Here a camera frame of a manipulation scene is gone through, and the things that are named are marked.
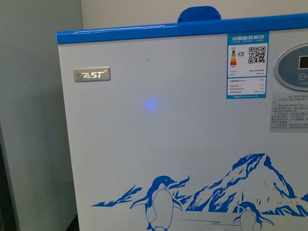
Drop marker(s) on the glass sliding freezer lid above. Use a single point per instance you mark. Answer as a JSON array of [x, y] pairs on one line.
[[199, 13]]

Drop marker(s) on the white blue chest freezer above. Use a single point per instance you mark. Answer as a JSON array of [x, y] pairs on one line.
[[159, 147]]

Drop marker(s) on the silver brand badge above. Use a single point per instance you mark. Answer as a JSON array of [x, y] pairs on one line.
[[92, 74]]

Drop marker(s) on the blue energy label sticker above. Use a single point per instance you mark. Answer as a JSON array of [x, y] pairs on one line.
[[247, 65]]

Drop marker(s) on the grey instruction sticker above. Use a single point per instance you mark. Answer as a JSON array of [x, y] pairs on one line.
[[289, 113]]

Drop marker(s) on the oval grey control panel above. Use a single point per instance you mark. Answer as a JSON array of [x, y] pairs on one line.
[[291, 69]]

